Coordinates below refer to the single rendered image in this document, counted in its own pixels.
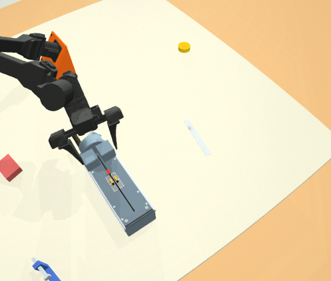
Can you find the yellow short cylinder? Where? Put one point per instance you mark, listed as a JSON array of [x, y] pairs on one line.
[[184, 47]]

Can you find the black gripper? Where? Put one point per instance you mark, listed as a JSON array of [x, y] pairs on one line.
[[60, 139]]

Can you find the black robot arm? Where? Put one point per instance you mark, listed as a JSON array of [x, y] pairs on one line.
[[40, 77]]

